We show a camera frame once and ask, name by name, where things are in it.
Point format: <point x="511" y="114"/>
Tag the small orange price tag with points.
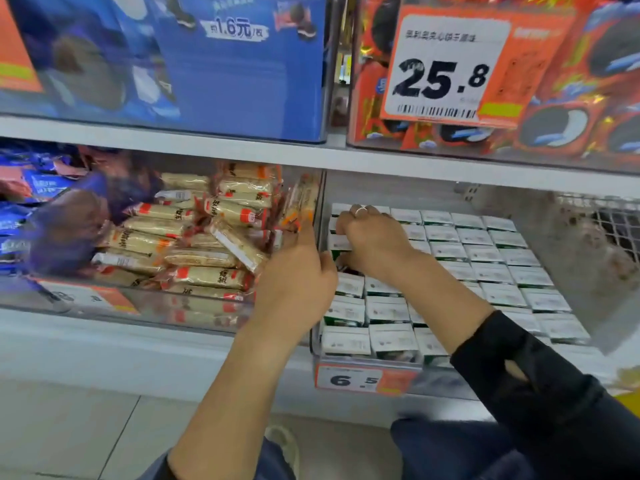
<point x="365" y="380"/>

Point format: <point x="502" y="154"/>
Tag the pile of blue snack packets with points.
<point x="30" y="210"/>

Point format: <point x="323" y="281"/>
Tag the yellow orange price sign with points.
<point x="15" y="55"/>

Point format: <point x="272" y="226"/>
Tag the person's right hand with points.
<point x="378" y="243"/>

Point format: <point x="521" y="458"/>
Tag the person's left hand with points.
<point x="292" y="290"/>

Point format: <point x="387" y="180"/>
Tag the rows of white juice cartons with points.
<point x="500" y="275"/>

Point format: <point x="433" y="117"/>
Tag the blue cardboard display box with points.
<point x="250" y="85"/>

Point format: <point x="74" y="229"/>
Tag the clear plastic display bin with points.
<point x="470" y="382"/>
<point x="190" y="315"/>

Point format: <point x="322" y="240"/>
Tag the stack of red cookie packets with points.
<point x="610" y="95"/>

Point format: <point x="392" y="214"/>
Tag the faded orange price tag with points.
<point x="90" y="297"/>

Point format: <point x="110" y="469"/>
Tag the pile of yellow wafer bars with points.
<point x="190" y="240"/>

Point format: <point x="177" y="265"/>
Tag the large white orange price tag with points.
<point x="440" y="75"/>

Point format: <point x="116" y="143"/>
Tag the person's blue jeans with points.
<point x="450" y="450"/>

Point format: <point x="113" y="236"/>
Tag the person's left forearm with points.
<point x="235" y="415"/>

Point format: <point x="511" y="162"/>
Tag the person's left white shoe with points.
<point x="283" y="450"/>

